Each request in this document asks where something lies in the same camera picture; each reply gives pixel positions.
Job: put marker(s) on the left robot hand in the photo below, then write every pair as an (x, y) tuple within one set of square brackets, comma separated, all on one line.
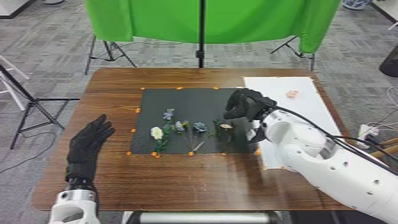
[(86, 146)]

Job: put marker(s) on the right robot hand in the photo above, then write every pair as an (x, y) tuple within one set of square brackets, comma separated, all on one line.
[(250, 104)]

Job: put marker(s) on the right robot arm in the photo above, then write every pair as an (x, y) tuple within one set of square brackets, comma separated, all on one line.
[(332, 163)]

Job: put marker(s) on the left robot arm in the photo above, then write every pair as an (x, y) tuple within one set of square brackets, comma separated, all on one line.
[(72, 205)]

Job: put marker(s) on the cream flower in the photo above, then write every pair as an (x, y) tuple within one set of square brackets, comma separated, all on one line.
[(227, 126)]

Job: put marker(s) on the pink flower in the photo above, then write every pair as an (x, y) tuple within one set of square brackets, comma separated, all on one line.
[(292, 94)]

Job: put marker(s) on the dark mat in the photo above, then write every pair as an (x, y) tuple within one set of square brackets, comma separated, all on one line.
[(197, 103)]

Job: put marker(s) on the white sheet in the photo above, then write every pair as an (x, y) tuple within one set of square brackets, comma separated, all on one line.
[(308, 110)]

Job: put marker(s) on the white flower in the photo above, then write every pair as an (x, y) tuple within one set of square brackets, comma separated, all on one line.
[(157, 133)]

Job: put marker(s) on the blue and yellow flower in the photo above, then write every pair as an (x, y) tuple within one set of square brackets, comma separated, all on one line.
[(181, 126)]

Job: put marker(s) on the small blue flower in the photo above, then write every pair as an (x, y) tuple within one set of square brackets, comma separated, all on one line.
[(170, 114)]

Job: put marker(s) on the black tripod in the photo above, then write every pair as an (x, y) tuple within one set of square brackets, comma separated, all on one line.
[(30, 100)]

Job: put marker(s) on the black backdrop stand legs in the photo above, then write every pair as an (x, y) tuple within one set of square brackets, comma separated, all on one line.
[(300, 53), (111, 50)]

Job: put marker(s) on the black backdrop stand pole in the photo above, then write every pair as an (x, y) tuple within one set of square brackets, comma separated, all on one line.
[(202, 40)]

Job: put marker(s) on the white power strip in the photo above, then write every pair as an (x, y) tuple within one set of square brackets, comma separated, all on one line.
[(367, 131)]

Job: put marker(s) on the pale grey bar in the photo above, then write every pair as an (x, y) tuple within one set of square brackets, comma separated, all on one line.
[(202, 218)]

